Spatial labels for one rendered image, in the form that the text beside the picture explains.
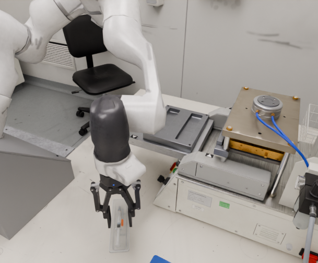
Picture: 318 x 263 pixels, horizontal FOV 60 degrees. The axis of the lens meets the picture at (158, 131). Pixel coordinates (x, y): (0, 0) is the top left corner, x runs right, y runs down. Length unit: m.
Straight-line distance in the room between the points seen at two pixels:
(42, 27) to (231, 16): 1.55
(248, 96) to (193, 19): 1.50
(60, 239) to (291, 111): 0.79
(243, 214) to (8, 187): 0.68
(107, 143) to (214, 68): 1.88
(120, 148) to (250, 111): 0.40
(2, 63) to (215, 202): 0.78
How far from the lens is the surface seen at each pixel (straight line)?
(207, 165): 0.78
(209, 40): 2.33
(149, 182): 1.06
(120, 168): 0.64
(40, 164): 0.95
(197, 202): 0.88
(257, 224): 0.88
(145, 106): 0.66
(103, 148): 0.62
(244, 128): 0.75
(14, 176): 0.90
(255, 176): 0.78
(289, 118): 0.84
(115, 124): 0.58
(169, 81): 2.58
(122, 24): 0.78
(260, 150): 0.78
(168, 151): 0.87
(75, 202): 1.03
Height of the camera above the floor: 1.52
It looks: 36 degrees down
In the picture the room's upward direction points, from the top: 1 degrees clockwise
